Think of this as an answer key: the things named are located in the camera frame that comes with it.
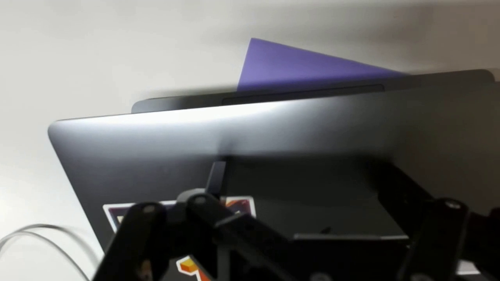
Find purple paper sheet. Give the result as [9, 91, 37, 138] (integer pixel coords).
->
[237, 37, 409, 94]

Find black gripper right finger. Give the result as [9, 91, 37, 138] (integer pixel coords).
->
[395, 196, 500, 281]

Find thin white charger cable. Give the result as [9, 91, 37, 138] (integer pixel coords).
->
[0, 222, 100, 281]

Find grey laptop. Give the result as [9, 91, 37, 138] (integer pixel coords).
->
[47, 69, 500, 281]

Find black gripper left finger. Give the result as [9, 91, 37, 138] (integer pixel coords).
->
[92, 188, 295, 281]

